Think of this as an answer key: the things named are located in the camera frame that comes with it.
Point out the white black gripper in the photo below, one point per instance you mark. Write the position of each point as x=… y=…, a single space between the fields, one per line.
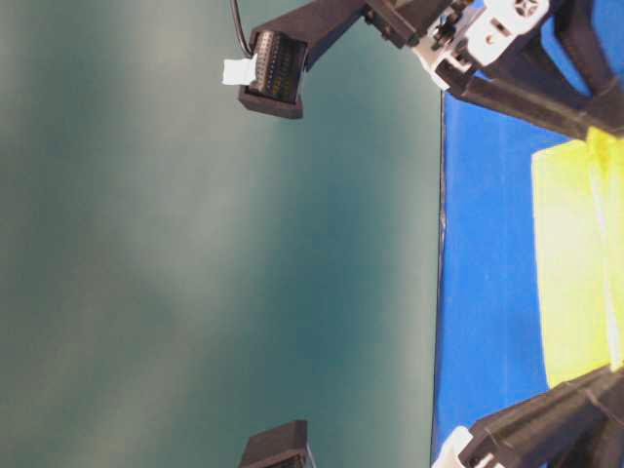
x=455 y=39

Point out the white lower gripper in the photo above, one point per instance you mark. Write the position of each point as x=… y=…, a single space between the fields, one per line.
x=578 y=423

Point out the yellow towel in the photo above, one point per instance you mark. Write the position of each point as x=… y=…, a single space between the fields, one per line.
x=577 y=206

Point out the blue table cloth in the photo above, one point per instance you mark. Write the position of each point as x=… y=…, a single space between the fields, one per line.
x=488 y=339

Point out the teal backdrop board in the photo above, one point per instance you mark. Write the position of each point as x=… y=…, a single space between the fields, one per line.
x=179 y=273

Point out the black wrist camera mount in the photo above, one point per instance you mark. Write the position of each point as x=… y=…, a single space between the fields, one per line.
x=282 y=446
x=287 y=47

